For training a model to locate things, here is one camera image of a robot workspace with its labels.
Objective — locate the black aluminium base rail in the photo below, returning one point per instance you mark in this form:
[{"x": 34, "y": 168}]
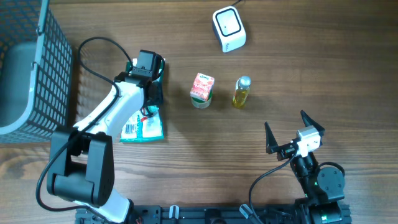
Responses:
[{"x": 269, "y": 214}]

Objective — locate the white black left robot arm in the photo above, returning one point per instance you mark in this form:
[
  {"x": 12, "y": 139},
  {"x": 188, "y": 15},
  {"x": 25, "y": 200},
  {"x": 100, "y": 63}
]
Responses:
[{"x": 81, "y": 162}]

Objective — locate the red white juice carton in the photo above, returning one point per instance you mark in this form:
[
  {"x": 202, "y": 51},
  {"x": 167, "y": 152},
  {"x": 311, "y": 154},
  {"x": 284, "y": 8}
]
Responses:
[{"x": 202, "y": 87}]

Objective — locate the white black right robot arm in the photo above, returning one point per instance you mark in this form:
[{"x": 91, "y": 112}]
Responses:
[{"x": 323, "y": 184}]

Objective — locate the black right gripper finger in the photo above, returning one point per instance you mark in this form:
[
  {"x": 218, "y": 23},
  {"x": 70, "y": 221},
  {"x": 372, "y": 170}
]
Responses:
[
  {"x": 271, "y": 143},
  {"x": 308, "y": 121}
]

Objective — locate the green 3M sponge package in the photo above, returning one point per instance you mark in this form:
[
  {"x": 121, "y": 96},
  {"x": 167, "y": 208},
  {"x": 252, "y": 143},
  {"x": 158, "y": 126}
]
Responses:
[{"x": 143, "y": 126}]

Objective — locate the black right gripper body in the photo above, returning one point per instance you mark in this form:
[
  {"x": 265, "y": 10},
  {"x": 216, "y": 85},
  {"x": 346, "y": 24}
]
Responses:
[{"x": 285, "y": 150}]

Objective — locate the green lid round container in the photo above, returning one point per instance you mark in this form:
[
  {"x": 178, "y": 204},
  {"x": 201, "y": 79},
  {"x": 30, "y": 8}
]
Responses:
[{"x": 200, "y": 104}]

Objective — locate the grey plastic mesh basket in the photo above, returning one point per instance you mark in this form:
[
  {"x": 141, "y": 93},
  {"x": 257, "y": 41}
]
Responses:
[{"x": 36, "y": 72}]

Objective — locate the yellow oil bottle silver cap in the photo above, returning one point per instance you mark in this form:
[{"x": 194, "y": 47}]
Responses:
[{"x": 241, "y": 92}]

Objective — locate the white barcode scanner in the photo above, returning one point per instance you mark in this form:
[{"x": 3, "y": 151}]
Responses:
[{"x": 228, "y": 28}]

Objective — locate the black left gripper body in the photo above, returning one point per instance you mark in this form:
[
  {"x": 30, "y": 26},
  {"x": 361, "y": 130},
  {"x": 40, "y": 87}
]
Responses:
[{"x": 158, "y": 98}]

